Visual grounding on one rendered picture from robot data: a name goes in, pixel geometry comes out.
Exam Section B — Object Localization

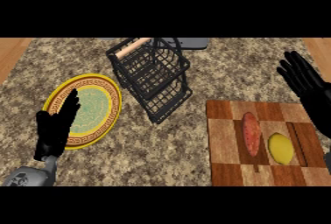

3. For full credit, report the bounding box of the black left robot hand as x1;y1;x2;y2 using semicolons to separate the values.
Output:
32;87;81;162

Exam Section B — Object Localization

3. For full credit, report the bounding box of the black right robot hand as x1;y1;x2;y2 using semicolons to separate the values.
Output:
275;51;331;138

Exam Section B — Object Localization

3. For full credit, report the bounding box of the yellow lemon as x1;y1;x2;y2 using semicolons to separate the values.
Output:
266;132;295;165

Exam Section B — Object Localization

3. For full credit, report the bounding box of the checkered wooden cutting board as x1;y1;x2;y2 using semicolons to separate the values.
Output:
204;100;331;187

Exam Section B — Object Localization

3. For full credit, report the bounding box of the yellow patterned plate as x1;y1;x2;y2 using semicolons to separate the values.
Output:
41;73;124;151

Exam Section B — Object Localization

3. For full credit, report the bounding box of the grey appliance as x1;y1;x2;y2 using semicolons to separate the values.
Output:
151;37;211;50

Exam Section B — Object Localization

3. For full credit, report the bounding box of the black wire tiered basket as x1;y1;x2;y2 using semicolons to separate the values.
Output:
105;37;193;125

